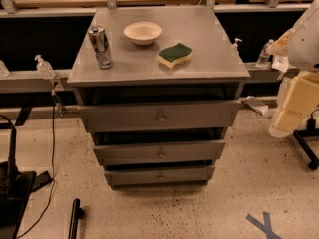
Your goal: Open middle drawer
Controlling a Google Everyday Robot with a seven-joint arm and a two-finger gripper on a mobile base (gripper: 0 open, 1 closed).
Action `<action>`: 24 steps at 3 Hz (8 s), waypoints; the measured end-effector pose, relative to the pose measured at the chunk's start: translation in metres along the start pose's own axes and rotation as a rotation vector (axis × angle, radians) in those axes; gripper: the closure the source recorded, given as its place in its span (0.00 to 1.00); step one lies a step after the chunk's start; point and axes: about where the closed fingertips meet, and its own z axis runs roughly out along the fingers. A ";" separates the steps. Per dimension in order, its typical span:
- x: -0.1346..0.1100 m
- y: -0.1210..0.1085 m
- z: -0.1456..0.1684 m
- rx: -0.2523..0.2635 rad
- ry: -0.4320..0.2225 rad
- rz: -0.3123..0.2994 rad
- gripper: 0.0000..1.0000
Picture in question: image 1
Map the grey drawer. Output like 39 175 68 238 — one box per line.
105 165 215 187
79 101 241 132
94 140 225 165

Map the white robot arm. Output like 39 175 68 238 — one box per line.
268 0 319 138

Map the grey top drawer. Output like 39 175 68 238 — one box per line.
79 101 241 132

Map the grey drawer cabinet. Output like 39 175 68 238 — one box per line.
68 6 249 188

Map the grey bottom drawer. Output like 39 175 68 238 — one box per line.
105 165 215 187

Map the green yellow sponge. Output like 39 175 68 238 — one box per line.
159 43 192 69

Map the white bowl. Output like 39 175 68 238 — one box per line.
124 22 162 46

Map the folded grey cloth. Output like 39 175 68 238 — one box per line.
242 96 268 116

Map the right sanitizer pump bottle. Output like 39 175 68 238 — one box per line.
232 38 242 55

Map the sanitizer pump bottle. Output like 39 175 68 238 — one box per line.
232 38 242 55
35 55 55 80

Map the silver drink can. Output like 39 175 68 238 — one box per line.
88 25 113 69

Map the clear water bottle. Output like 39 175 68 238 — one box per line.
255 39 274 68

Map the left sanitizer pump bottle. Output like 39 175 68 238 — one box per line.
35 55 55 80

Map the black floor bar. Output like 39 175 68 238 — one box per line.
68 198 84 239

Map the white wipes packet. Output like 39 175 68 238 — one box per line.
271 55 289 73

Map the black stand leg right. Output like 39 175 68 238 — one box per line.
293 109 319 170

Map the blue tape cross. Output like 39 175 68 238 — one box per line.
246 212 282 239

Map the clear bottle far left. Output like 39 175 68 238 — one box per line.
0 60 10 78

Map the black stand left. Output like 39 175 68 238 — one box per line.
0 116 52 239

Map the black cable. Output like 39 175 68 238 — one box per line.
16 80 66 239

